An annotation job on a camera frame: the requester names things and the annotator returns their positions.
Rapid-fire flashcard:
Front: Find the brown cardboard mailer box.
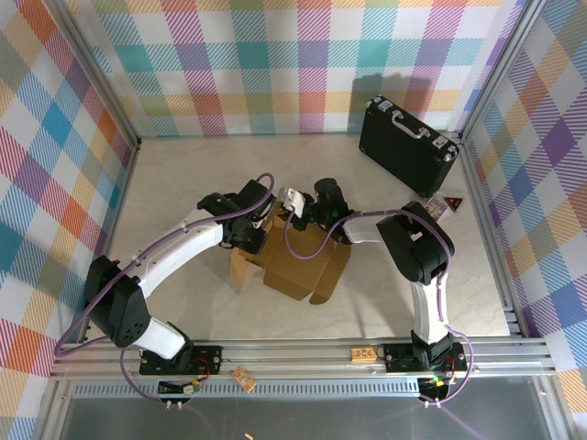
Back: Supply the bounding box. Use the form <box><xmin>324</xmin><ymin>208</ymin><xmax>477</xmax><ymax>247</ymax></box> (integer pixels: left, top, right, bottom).
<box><xmin>228</xmin><ymin>201</ymin><xmax>352</xmax><ymax>306</ymax></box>

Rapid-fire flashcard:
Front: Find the small purple card box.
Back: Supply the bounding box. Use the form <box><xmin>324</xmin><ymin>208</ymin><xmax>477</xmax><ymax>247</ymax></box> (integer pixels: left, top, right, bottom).
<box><xmin>427</xmin><ymin>197</ymin><xmax>449</xmax><ymax>221</ymax></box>

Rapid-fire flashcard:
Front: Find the small orange printed tag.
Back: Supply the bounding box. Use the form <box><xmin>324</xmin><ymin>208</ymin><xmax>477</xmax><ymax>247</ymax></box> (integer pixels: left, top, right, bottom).
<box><xmin>230</xmin><ymin>365</ymin><xmax>257</xmax><ymax>393</ymax></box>

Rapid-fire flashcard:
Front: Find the grey metal panel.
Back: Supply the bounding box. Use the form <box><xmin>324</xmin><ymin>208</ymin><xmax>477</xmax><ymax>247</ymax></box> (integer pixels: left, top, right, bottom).
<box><xmin>59</xmin><ymin>393</ymin><xmax>572</xmax><ymax>440</ymax></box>

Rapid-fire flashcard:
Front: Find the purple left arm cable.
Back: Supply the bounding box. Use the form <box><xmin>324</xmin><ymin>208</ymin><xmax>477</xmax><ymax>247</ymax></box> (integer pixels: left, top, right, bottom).
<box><xmin>53</xmin><ymin>171</ymin><xmax>279</xmax><ymax>407</ymax></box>

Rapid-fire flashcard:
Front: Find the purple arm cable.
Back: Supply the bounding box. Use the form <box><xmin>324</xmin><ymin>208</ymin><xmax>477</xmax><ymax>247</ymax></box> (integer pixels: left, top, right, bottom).
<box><xmin>53</xmin><ymin>171</ymin><xmax>279</xmax><ymax>407</ymax></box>
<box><xmin>283</xmin><ymin>201</ymin><xmax>477</xmax><ymax>408</ymax></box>

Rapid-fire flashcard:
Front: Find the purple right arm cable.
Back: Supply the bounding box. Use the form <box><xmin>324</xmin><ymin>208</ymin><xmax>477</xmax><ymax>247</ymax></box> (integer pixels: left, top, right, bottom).
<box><xmin>283</xmin><ymin>201</ymin><xmax>477</xmax><ymax>408</ymax></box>

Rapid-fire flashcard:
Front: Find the black briefcase with silver handle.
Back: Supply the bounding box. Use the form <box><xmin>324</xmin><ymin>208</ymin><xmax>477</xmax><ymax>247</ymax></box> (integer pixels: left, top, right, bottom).
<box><xmin>357</xmin><ymin>94</ymin><xmax>461</xmax><ymax>199</ymax></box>

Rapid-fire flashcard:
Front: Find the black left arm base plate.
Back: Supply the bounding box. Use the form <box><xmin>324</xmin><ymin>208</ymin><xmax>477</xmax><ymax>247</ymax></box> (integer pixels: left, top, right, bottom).
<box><xmin>139</xmin><ymin>346</ymin><xmax>225</xmax><ymax>376</ymax></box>

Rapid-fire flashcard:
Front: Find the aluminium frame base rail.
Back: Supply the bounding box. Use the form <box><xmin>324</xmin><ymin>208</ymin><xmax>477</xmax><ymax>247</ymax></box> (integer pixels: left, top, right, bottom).
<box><xmin>49</xmin><ymin>337</ymin><xmax>559</xmax><ymax>382</ymax></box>

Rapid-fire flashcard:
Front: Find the aluminium frame side rail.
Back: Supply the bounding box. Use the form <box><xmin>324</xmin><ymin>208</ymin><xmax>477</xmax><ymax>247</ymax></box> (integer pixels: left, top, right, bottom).
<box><xmin>77</xmin><ymin>145</ymin><xmax>141</xmax><ymax>340</ymax></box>
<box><xmin>458</xmin><ymin>137</ymin><xmax>523</xmax><ymax>336</ymax></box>

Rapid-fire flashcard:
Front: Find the slotted grey cable duct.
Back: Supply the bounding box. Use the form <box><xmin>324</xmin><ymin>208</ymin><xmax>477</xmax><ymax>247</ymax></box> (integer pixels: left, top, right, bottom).
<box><xmin>72</xmin><ymin>382</ymin><xmax>423</xmax><ymax>398</ymax></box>

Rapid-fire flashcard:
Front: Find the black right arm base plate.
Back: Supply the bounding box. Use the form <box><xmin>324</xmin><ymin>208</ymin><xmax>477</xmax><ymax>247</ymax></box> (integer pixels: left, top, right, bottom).
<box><xmin>382</xmin><ymin>342</ymin><xmax>470</xmax><ymax>373</ymax></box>

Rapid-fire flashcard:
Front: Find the aluminium frame post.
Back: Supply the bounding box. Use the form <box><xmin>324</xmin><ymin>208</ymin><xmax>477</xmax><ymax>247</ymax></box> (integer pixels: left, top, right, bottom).
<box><xmin>458</xmin><ymin>0</ymin><xmax>549</xmax><ymax>144</ymax></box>
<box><xmin>43</xmin><ymin>0</ymin><xmax>142</xmax><ymax>152</ymax></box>

